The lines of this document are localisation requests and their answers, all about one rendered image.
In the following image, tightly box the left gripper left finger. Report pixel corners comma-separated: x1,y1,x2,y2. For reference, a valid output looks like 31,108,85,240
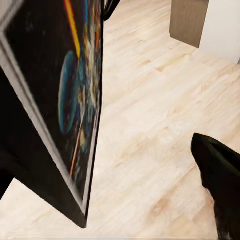
0,167,14,201

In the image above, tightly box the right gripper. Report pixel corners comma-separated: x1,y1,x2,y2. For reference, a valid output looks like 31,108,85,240
103,0,121,21

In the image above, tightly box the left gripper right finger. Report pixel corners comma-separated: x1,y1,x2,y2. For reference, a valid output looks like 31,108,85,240
190,133,240,240

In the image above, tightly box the poster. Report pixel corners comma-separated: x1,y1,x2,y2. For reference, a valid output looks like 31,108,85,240
0,0,106,229

